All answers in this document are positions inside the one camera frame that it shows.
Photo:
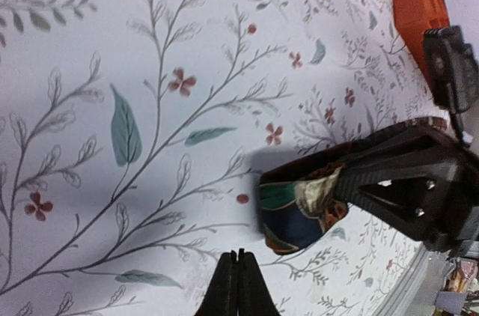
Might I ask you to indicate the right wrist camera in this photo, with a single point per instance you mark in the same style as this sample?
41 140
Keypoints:
453 75

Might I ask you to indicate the floral table mat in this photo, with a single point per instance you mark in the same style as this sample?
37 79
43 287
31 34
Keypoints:
134 133

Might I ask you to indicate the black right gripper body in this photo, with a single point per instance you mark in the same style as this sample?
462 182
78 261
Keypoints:
455 228

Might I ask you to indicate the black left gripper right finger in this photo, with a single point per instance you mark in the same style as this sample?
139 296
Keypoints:
253 298

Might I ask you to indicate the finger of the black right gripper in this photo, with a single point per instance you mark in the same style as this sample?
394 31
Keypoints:
410 203
393 153

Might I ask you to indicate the orange compartment tray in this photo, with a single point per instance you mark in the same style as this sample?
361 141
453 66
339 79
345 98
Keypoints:
412 18

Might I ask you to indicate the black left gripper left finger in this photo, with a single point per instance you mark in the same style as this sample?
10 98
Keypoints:
220 298

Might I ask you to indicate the metal front rail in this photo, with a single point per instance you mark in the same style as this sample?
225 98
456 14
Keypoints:
415 291

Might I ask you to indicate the green brown patterned tie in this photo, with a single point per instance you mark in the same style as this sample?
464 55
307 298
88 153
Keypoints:
297 203

